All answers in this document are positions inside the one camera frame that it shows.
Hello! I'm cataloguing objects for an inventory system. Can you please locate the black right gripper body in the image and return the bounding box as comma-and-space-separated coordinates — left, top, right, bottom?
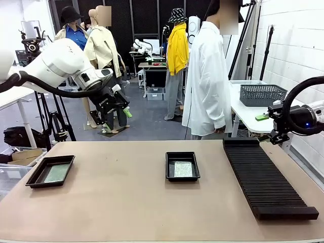
267, 103, 317, 139

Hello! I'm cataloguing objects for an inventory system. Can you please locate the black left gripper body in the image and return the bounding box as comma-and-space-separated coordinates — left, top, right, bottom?
88, 87, 130, 123

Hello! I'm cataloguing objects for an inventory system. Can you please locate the green perforated circuit board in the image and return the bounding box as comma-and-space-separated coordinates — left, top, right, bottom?
174, 161, 194, 178
45, 163, 71, 183

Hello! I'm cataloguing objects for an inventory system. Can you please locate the black ESD tray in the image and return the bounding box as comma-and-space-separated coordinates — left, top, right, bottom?
165, 151, 201, 183
25, 154, 76, 189

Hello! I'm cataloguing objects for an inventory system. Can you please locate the white side table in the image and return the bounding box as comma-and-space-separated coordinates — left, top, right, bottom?
229, 83, 304, 134

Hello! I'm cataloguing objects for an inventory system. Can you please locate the grey plastic basket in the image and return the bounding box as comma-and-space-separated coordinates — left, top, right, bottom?
239, 84, 289, 107

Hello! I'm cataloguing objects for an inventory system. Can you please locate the clear storage box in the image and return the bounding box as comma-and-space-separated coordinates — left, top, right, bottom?
146, 87, 166, 101

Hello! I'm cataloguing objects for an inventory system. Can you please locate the black slotted board rack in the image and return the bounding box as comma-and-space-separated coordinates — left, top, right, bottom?
222, 137, 319, 221

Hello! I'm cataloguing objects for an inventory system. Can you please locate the mannequin with cream jacket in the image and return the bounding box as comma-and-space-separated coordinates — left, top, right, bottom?
83, 5, 131, 134

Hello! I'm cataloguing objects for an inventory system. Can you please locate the person in white shirt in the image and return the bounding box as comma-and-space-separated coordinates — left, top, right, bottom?
181, 0, 244, 140

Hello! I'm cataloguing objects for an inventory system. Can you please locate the black light stand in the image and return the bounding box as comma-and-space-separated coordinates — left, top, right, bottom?
259, 24, 276, 82

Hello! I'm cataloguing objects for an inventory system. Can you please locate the mannequin with blue shirt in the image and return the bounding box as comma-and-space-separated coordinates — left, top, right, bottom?
54, 6, 99, 129

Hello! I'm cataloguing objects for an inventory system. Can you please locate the mannequin with yellow hoodie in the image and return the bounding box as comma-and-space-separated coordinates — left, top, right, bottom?
164, 8, 190, 122

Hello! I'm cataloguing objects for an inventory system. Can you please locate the black bag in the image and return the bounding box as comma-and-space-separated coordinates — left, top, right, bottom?
3, 126, 47, 148

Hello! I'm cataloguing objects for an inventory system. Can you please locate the brown cardboard box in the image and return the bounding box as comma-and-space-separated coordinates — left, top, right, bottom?
7, 148, 48, 167

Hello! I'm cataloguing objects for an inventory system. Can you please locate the white desk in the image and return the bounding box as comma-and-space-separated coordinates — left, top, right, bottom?
0, 86, 38, 149

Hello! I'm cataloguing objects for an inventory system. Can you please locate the white round standing device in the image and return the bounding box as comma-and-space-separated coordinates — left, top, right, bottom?
187, 15, 201, 44

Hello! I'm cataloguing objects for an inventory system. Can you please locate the black right arm cable sleeve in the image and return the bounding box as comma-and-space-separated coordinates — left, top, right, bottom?
281, 75, 324, 135

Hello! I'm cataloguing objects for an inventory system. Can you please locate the black arm cable sleeve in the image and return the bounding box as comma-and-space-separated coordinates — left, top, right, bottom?
281, 75, 324, 135
0, 70, 102, 99

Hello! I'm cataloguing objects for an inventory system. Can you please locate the black left arm cable sleeve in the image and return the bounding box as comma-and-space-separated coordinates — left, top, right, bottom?
0, 70, 102, 99

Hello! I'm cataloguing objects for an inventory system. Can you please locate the black camera on tripod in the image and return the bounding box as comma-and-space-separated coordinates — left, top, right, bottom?
17, 26, 77, 150

